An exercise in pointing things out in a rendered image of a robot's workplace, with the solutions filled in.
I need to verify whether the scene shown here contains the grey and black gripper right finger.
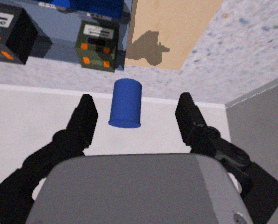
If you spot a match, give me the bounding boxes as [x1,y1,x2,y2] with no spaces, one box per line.
[175,92,278,224]

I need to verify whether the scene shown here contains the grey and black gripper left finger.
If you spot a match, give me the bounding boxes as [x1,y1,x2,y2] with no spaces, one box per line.
[0,94,98,224]

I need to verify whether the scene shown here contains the black case with orange latches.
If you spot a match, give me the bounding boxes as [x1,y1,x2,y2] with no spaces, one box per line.
[0,3,38,65]

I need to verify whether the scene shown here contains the dark grey shelf rack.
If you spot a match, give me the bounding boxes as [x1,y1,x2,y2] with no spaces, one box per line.
[0,0,133,71]

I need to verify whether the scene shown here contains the dark green case with orange latches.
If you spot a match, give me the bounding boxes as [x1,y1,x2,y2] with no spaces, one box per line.
[75,20,119,73]

